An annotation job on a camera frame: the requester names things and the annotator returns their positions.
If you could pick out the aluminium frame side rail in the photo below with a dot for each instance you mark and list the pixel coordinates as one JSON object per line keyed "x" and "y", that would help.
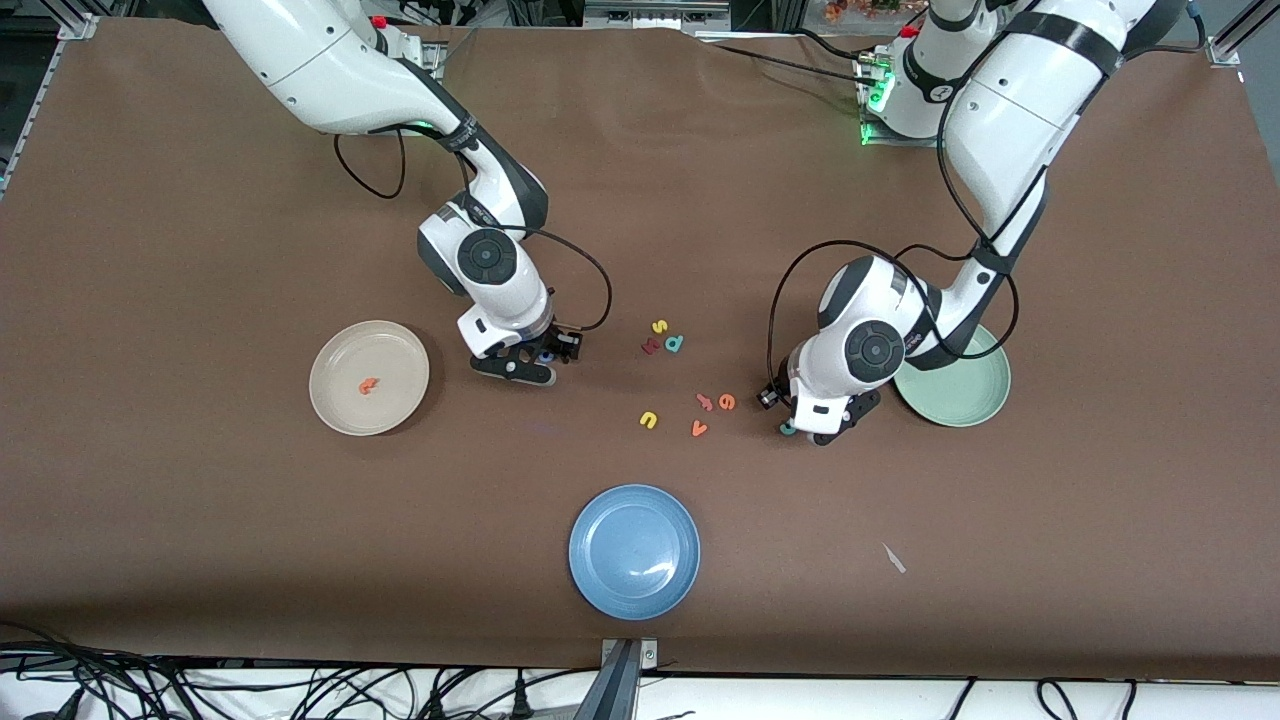
{"x": 35, "y": 100}

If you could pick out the green plate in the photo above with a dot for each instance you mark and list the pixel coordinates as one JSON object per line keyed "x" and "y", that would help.
{"x": 965, "y": 395}

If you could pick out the beige brown plate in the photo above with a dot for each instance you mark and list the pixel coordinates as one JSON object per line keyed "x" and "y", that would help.
{"x": 345, "y": 350}

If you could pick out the brown table cover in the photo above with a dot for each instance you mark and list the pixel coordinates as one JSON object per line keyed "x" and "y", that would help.
{"x": 640, "y": 200}

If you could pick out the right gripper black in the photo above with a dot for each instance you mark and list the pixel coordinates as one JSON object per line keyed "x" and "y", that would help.
{"x": 558, "y": 341}

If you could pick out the grey metal clamp bracket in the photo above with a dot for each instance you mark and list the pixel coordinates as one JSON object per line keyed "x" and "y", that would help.
{"x": 648, "y": 655}

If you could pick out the small white tape scrap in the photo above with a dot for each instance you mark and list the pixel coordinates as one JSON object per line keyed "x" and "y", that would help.
{"x": 893, "y": 558}

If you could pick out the orange dried flowers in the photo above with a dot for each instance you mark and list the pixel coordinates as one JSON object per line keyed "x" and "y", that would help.
{"x": 860, "y": 8}

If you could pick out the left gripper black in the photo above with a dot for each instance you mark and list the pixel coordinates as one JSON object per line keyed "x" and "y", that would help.
{"x": 775, "y": 394}

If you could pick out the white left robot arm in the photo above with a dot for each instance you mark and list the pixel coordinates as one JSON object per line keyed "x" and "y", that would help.
{"x": 1010, "y": 110}

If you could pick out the aluminium frame corner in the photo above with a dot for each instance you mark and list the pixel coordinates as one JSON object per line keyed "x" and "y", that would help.
{"x": 78, "y": 25}
{"x": 1222, "y": 50}

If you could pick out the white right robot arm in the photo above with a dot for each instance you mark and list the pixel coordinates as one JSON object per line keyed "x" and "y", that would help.
{"x": 330, "y": 70}

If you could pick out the blue plate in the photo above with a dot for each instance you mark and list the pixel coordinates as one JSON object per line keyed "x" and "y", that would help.
{"x": 634, "y": 552}

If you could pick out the grey metal box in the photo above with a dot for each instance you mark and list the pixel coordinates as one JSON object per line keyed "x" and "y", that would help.
{"x": 650, "y": 12}

